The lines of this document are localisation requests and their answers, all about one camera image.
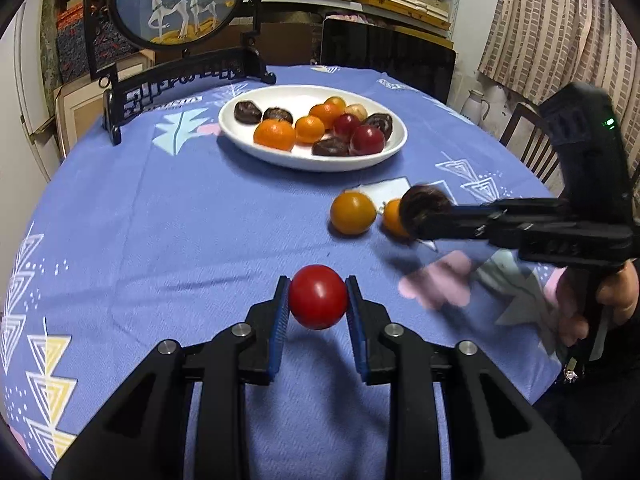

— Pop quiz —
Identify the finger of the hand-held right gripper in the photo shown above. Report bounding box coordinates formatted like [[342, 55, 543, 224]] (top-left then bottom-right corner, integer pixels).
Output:
[[449, 198, 567, 222], [414, 216, 524, 249]]

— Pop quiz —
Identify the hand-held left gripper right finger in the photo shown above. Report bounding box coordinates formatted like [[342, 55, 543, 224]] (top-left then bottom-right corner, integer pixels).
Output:
[[345, 275, 583, 480]]

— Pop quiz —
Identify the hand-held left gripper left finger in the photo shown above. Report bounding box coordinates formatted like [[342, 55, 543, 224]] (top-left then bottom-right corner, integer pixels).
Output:
[[52, 275, 292, 480]]

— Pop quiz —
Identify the large orange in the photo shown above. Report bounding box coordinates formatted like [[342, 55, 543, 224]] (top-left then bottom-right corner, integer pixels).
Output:
[[253, 119, 297, 152]]

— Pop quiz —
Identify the white round plate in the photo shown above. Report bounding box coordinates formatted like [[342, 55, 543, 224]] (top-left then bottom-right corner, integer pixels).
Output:
[[218, 84, 408, 173]]

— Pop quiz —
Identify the person's right hand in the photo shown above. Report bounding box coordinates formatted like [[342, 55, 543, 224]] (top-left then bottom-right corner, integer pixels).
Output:
[[556, 260, 640, 347]]

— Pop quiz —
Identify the dark wooden slat chair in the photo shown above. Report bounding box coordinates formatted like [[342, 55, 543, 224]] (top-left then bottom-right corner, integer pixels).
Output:
[[500, 102, 562, 186]]

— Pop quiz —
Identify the white thermos jug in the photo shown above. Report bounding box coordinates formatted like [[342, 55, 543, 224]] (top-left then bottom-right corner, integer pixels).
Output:
[[462, 89, 493, 127]]

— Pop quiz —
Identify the blue printed tablecloth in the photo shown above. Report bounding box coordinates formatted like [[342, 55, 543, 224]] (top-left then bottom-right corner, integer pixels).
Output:
[[0, 64, 576, 480]]

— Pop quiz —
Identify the striped beige curtain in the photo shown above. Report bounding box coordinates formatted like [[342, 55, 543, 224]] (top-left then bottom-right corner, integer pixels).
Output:
[[477, 0, 640, 133]]

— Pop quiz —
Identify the person's dark clothing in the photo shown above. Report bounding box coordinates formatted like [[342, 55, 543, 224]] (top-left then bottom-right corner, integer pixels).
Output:
[[532, 345, 640, 480]]

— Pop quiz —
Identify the brown cardboard box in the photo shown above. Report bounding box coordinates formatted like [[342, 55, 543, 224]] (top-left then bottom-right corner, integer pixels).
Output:
[[259, 20, 327, 67]]

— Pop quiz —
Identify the beige framed panel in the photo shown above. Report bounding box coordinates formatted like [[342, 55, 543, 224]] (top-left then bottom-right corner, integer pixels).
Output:
[[54, 50, 157, 147]]

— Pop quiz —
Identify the stack of patterned fabric boxes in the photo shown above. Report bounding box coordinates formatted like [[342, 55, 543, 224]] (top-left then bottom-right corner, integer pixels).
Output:
[[55, 2, 137, 83]]

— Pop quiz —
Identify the green marbled board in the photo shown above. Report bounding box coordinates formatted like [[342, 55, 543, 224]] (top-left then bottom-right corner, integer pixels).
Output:
[[40, 0, 64, 106]]

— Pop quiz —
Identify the round deer screen black frame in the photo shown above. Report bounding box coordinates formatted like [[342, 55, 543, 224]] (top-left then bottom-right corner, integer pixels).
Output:
[[82, 0, 277, 146]]

